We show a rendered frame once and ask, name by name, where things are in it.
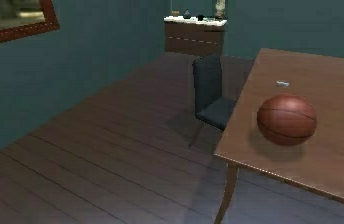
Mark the dark grey chair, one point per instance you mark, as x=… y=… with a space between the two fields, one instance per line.
x=213 y=96

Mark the brown cupboard with white top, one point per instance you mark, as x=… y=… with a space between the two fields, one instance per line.
x=193 y=38

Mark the small tan bowl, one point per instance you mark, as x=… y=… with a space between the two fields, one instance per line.
x=175 y=13

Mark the small dark teapot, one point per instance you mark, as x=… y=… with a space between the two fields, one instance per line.
x=187 y=14

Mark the small black cup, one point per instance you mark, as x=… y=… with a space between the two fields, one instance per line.
x=200 y=17

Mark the small white flat object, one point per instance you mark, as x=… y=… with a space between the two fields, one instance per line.
x=282 y=83

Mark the pale vase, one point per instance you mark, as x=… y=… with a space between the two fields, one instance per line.
x=219 y=8

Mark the brown basketball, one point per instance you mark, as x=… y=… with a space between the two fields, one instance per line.
x=286 y=119

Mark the brown wooden table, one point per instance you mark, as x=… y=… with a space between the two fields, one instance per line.
x=300 y=153

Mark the brown framed wall picture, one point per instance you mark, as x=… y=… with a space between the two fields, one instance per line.
x=16 y=28

